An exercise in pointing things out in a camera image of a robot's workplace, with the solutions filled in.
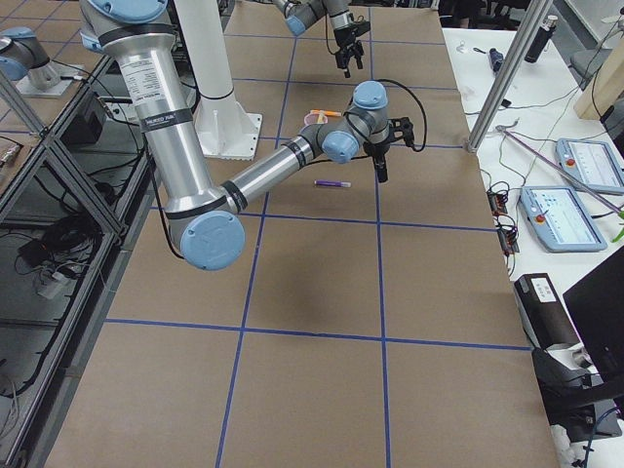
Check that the black water bottle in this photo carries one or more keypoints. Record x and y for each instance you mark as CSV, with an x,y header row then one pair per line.
x,y
542,36

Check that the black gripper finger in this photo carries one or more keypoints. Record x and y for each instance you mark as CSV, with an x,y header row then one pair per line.
x,y
357,53
380,167
342,62

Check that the black cardboard box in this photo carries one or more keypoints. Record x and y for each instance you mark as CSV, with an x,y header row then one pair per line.
x,y
543,316

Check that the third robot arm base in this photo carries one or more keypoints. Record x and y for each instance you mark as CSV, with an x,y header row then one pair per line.
x,y
25,62

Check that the folded navy umbrella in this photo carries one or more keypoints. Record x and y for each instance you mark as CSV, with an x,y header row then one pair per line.
x,y
496,60

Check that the blue teach pendant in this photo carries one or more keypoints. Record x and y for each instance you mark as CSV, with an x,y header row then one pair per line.
x,y
592,162
560,221

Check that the purple marker pen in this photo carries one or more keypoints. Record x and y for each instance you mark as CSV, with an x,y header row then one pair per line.
x,y
332,183

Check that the aluminium frame post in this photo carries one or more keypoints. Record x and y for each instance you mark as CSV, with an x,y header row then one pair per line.
x,y
536,12

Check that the near blue teach pendant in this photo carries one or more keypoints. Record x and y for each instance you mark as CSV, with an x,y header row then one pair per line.
x,y
560,221

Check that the orange highlighter pen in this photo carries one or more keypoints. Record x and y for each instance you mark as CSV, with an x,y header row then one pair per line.
x,y
325,112

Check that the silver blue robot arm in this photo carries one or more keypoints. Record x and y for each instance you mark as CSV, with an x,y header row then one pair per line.
x,y
301,15
206,194

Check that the far blue teach pendant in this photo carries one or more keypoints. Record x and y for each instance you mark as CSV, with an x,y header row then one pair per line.
x,y
592,162

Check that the pink mesh pen holder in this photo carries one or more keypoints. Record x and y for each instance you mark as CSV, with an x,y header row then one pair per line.
x,y
310,119

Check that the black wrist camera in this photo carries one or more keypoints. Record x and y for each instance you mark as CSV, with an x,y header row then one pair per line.
x,y
401,129
361,27

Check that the small circuit board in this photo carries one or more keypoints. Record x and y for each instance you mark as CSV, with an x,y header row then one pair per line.
x,y
498,202

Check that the black monitor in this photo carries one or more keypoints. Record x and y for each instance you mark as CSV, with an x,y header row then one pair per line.
x,y
595,305

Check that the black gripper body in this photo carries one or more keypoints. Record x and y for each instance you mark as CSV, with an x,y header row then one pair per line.
x,y
377,152
344,38

